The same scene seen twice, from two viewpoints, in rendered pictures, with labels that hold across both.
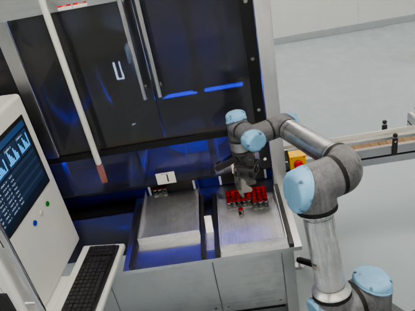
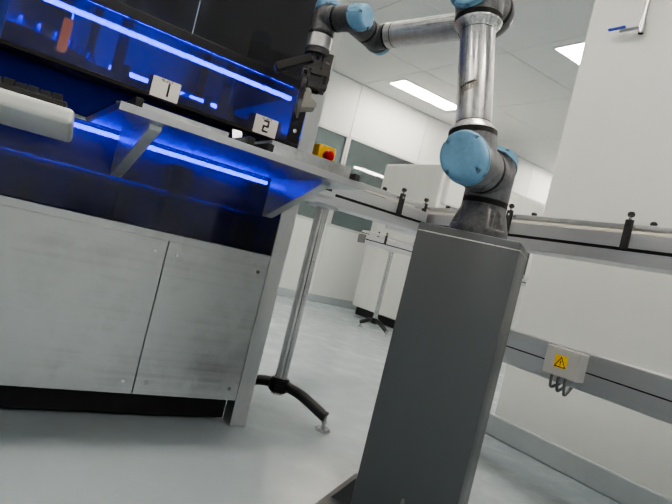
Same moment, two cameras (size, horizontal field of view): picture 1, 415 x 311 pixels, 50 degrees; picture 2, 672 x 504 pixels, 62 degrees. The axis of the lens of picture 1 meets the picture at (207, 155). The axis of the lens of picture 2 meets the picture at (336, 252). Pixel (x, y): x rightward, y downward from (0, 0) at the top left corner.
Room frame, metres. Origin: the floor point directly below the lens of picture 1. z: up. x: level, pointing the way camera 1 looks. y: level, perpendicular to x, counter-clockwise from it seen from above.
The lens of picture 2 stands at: (-0.01, 0.74, 0.66)
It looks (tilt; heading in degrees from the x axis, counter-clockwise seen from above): 0 degrees down; 323
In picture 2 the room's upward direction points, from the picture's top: 14 degrees clockwise
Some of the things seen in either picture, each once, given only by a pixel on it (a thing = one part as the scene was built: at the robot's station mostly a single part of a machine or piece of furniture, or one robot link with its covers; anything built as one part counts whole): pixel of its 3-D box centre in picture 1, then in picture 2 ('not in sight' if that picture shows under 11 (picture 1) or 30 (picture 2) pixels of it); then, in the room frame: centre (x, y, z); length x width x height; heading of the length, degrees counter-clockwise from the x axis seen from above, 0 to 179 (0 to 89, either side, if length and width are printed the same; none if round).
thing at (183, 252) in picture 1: (209, 221); (225, 153); (1.52, 0.05, 0.87); 0.70 x 0.48 x 0.02; 86
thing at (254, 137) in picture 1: (254, 135); (355, 20); (1.35, -0.17, 1.34); 0.11 x 0.11 x 0.08; 17
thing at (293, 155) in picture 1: (296, 158); (321, 156); (1.68, -0.39, 1.00); 0.08 x 0.07 x 0.07; 176
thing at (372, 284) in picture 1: (370, 290); (490, 174); (0.93, -0.41, 0.96); 0.13 x 0.12 x 0.14; 107
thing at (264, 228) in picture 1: (249, 216); (284, 161); (1.47, -0.12, 0.90); 0.34 x 0.26 x 0.04; 175
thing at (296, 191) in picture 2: not in sight; (293, 200); (1.49, -0.20, 0.80); 0.34 x 0.03 x 0.13; 176
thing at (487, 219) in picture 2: not in sight; (480, 219); (0.93, -0.42, 0.84); 0.15 x 0.15 x 0.10
